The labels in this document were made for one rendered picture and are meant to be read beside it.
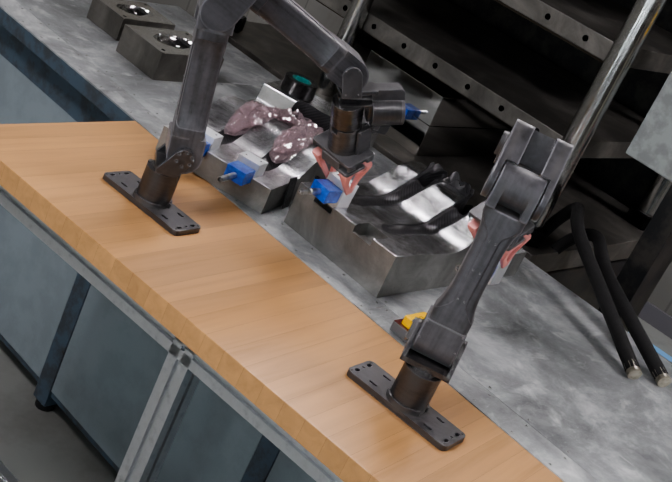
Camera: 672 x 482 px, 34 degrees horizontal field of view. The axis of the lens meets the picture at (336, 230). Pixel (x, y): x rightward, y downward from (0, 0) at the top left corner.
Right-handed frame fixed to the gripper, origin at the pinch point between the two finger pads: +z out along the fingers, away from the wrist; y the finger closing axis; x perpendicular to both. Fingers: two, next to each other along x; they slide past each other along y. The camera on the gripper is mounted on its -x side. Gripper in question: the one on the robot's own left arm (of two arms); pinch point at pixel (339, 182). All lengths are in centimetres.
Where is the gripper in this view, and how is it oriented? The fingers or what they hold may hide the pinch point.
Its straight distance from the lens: 206.3
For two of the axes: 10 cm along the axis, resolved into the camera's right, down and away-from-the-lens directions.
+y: -6.6, -5.7, 4.9
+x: -7.5, 4.3, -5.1
